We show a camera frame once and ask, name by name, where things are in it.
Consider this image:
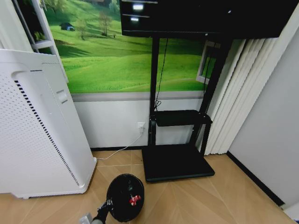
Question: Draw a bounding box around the black round trash bin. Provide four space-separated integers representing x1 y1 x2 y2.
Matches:
106 173 146 223

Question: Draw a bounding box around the red crumpled garbage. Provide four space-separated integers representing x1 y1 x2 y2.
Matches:
128 195 142 207

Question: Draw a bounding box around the white object at floor edge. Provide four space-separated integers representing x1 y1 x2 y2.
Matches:
283 202 299 222

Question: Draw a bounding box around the black television stand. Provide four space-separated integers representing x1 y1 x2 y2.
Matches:
141 35 235 183

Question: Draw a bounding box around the white air purifier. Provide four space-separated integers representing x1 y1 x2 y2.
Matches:
0 48 98 200

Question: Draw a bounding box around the white pleated curtain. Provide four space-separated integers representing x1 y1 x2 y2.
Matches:
203 38 279 156

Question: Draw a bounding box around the black television screen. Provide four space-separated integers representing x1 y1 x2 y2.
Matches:
119 0 299 39

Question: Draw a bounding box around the white power cable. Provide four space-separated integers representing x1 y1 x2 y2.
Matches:
96 131 143 161

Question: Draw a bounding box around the green landscape wall mural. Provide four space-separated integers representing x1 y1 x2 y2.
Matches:
16 0 222 94

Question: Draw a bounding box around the black hanging cable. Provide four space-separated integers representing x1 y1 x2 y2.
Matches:
154 38 169 111

